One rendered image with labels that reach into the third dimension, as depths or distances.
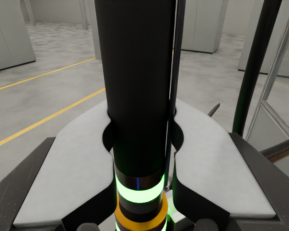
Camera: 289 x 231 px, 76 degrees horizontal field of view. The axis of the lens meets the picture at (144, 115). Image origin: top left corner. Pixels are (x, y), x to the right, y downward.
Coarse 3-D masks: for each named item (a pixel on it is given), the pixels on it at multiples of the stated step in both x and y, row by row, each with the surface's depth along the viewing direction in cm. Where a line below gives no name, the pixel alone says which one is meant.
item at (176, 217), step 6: (168, 192) 19; (168, 198) 18; (168, 216) 17; (174, 216) 17; (180, 216) 17; (168, 222) 17; (174, 222) 16; (180, 222) 17; (186, 222) 17; (192, 222) 18; (168, 228) 18; (174, 228) 17; (180, 228) 17; (186, 228) 18; (192, 228) 18
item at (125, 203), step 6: (162, 192) 14; (120, 198) 13; (156, 198) 13; (126, 204) 13; (132, 204) 12; (138, 204) 12; (144, 204) 12; (150, 204) 12; (156, 204) 13; (132, 210) 13; (138, 210) 13; (144, 210) 13; (150, 210) 13
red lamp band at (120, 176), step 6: (114, 162) 12; (162, 168) 12; (120, 174) 11; (156, 174) 11; (162, 174) 12; (120, 180) 12; (126, 180) 11; (132, 180) 11; (138, 180) 11; (144, 180) 11; (150, 180) 11; (156, 180) 11; (126, 186) 12; (132, 186) 11; (138, 186) 11; (144, 186) 11; (150, 186) 11
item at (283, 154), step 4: (288, 148) 24; (280, 152) 24; (284, 152) 24; (288, 152) 24; (272, 156) 23; (276, 156) 23; (280, 156) 23; (284, 156) 24; (272, 160) 23; (276, 160) 23
